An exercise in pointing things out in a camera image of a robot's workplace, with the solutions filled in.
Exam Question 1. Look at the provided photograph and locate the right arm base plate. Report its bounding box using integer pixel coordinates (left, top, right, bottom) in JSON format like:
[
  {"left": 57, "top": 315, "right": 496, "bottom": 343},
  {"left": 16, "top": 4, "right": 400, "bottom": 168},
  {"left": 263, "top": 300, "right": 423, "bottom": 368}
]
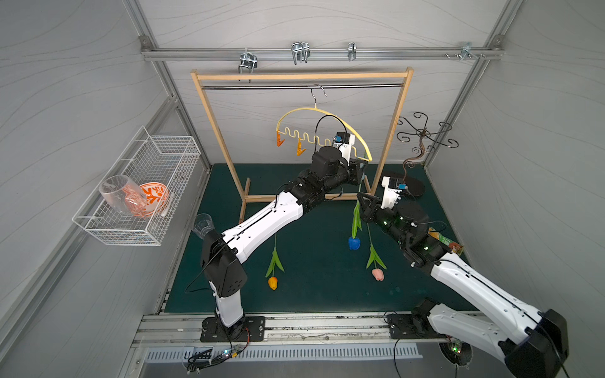
[{"left": 383, "top": 311, "right": 449, "bottom": 340}]

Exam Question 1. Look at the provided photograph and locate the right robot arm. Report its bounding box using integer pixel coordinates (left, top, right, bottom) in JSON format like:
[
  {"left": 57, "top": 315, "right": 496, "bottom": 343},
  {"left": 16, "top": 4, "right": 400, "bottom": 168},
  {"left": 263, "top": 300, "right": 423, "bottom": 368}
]
[{"left": 357, "top": 193, "right": 569, "bottom": 377}]

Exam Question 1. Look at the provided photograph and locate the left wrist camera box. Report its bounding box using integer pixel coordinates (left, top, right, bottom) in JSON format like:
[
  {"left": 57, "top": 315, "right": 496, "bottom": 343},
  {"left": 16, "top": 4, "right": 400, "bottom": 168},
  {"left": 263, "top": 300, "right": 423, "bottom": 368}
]
[{"left": 332, "top": 132, "right": 355, "bottom": 164}]

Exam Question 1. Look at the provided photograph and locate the pink artificial tulip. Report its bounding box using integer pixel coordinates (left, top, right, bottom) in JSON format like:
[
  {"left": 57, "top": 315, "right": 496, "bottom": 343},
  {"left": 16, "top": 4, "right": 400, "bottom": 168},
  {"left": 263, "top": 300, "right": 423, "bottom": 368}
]
[{"left": 366, "top": 224, "right": 387, "bottom": 282}]

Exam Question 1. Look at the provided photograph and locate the dark stand with copper rod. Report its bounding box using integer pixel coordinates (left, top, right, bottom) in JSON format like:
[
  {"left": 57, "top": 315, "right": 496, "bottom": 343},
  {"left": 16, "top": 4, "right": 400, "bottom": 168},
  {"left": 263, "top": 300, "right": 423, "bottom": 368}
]
[{"left": 381, "top": 111, "right": 459, "bottom": 199}]

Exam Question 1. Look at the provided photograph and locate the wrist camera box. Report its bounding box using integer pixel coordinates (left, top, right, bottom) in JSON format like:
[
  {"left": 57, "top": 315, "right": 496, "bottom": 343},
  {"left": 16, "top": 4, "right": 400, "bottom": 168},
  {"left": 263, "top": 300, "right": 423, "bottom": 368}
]
[
  {"left": 332, "top": 132, "right": 355, "bottom": 164},
  {"left": 381, "top": 176, "right": 407, "bottom": 209}
]

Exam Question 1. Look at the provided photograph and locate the snack packet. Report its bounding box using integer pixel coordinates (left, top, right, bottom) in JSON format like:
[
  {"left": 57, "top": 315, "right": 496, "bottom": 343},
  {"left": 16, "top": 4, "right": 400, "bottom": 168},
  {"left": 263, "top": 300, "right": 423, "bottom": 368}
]
[{"left": 428, "top": 228, "right": 464, "bottom": 256}]

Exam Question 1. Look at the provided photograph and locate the blue artificial tulip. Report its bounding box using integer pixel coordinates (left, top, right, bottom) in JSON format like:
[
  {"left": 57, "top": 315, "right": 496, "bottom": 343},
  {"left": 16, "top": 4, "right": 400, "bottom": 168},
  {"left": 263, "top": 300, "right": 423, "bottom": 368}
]
[{"left": 348, "top": 200, "right": 362, "bottom": 250}]

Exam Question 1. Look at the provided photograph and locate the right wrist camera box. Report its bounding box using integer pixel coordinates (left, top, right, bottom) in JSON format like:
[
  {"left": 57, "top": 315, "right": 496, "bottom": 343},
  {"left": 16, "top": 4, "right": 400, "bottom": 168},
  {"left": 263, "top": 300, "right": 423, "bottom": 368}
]
[{"left": 381, "top": 176, "right": 407, "bottom": 209}]

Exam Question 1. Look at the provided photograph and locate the wiring bundle with leds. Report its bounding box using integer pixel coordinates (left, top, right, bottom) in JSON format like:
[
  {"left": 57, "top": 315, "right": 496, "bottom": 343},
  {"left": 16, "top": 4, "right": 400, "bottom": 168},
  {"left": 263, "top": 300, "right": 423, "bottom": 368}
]
[{"left": 183, "top": 330, "right": 251, "bottom": 374}]

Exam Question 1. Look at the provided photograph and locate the metal hook clamp left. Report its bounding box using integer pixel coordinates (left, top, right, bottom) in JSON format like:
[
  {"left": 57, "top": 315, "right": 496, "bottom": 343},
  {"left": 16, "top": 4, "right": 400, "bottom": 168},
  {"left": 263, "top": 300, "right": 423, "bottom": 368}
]
[{"left": 238, "top": 50, "right": 258, "bottom": 74}]

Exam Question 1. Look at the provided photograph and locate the metal ceiling rail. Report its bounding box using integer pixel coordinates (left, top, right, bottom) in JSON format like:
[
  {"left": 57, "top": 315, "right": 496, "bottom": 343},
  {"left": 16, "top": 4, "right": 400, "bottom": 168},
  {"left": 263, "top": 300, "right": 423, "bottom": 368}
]
[{"left": 141, "top": 43, "right": 504, "bottom": 64}]

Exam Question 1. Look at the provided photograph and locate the white wire basket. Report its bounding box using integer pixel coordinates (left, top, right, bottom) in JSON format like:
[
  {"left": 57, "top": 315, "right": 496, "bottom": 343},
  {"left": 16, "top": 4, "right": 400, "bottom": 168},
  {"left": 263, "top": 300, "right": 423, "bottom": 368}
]
[{"left": 72, "top": 127, "right": 200, "bottom": 246}]

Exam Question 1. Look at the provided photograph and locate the metal hook clamp middle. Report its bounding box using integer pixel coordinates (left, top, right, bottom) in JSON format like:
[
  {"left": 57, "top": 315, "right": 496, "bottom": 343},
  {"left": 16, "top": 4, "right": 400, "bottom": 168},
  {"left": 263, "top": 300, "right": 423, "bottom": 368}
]
[{"left": 291, "top": 42, "right": 310, "bottom": 66}]

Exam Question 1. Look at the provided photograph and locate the floor mounting rail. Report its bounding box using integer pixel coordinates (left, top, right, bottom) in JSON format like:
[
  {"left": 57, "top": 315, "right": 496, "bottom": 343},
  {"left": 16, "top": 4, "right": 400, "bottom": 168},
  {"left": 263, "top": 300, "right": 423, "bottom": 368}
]
[{"left": 131, "top": 311, "right": 497, "bottom": 348}]

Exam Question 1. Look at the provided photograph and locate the metal hook clamp small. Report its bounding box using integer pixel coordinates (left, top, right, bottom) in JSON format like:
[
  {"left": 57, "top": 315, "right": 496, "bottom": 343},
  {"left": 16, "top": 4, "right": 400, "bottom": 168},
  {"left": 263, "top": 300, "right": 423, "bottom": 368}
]
[{"left": 348, "top": 42, "right": 357, "bottom": 61}]

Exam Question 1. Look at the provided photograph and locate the clear drinking glass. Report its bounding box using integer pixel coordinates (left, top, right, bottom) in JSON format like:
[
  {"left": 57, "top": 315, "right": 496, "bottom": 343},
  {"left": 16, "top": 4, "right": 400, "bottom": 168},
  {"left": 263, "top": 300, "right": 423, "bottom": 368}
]
[{"left": 192, "top": 213, "right": 215, "bottom": 239}]

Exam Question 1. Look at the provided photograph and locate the orange artificial tulip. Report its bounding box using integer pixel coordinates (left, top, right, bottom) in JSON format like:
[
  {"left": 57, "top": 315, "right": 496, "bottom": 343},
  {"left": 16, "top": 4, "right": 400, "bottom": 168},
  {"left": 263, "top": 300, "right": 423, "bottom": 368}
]
[{"left": 266, "top": 236, "right": 285, "bottom": 291}]

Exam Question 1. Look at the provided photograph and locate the yellow wavy clothes hanger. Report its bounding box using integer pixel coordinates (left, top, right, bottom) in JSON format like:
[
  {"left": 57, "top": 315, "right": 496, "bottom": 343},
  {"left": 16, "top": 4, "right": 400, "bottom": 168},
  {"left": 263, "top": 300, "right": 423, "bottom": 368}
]
[{"left": 275, "top": 85, "right": 373, "bottom": 163}]

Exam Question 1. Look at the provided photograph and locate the clear glass pitcher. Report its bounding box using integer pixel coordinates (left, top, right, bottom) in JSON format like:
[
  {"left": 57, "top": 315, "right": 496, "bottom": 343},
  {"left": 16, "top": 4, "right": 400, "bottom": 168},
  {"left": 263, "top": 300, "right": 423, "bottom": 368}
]
[{"left": 99, "top": 175, "right": 147, "bottom": 216}]

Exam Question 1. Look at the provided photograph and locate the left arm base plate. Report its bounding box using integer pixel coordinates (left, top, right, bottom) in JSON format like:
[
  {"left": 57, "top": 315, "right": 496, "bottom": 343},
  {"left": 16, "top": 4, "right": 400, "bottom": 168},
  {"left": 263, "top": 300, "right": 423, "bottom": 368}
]
[{"left": 200, "top": 316, "right": 266, "bottom": 343}]

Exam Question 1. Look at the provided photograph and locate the yellow-orange clothespin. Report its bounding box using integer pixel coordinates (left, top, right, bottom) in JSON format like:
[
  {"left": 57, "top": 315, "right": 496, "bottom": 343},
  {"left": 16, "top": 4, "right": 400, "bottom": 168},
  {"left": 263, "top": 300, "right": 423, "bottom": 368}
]
[{"left": 296, "top": 140, "right": 306, "bottom": 156}]

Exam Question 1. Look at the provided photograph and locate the wooden clothes rack frame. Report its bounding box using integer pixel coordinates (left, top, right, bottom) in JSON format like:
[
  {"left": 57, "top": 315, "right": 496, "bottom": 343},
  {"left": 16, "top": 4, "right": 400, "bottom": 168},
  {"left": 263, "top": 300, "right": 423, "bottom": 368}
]
[{"left": 191, "top": 67, "right": 414, "bottom": 224}]

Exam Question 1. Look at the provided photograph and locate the metal hook clamp right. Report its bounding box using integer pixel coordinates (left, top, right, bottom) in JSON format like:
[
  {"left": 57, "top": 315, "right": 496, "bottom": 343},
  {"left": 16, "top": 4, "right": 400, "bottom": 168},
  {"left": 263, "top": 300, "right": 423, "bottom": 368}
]
[{"left": 444, "top": 43, "right": 487, "bottom": 61}]

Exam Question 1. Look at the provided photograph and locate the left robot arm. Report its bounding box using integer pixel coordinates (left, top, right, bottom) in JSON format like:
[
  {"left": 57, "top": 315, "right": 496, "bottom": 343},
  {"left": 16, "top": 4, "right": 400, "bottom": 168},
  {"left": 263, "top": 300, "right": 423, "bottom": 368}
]
[{"left": 201, "top": 143, "right": 362, "bottom": 328}]

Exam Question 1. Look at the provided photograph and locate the orange patterned bowl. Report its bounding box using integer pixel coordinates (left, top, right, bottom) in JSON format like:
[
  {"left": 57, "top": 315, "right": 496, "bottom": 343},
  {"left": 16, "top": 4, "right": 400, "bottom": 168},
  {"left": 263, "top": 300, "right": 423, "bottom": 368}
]
[{"left": 129, "top": 182, "right": 170, "bottom": 217}]

